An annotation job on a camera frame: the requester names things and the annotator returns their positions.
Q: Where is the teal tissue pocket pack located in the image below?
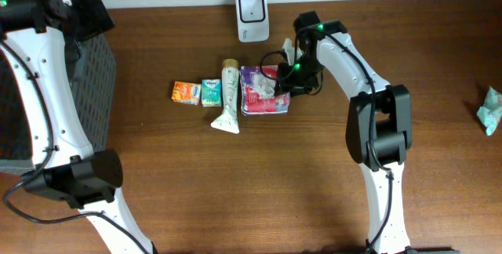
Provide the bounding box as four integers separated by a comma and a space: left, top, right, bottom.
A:
201, 79, 223, 107

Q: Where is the orange tissue pocket pack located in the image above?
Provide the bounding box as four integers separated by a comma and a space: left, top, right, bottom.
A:
171, 82, 202, 105

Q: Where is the red purple pads pack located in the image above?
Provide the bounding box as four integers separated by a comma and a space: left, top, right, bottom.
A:
240, 65, 290, 116

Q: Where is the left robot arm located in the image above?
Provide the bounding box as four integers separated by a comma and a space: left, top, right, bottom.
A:
1, 0, 155, 253

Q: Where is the white tube with cork cap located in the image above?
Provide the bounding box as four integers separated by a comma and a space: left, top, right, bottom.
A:
211, 59, 240, 134

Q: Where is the mint green wipes pack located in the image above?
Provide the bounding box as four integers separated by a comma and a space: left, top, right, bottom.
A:
476, 86, 501, 136

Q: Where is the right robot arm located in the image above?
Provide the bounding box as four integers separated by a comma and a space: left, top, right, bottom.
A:
275, 11, 413, 253

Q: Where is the dark grey plastic basket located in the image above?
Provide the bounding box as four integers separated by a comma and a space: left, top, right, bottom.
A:
0, 0, 118, 176

